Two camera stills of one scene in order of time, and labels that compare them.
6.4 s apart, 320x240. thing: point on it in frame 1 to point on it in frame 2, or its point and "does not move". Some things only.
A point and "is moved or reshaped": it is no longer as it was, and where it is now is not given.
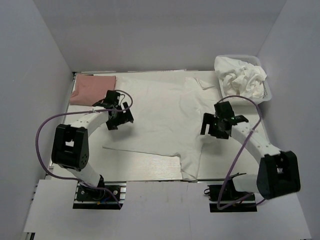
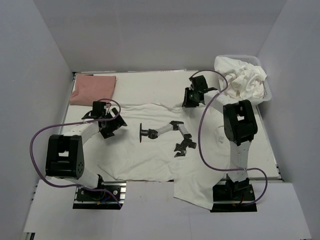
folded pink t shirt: [90, 89] does not move
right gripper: [209, 118] to [187, 102]
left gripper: [126, 117] to [117, 122]
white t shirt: [166, 119] is moved or reshaped
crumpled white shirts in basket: [239, 78] does not move
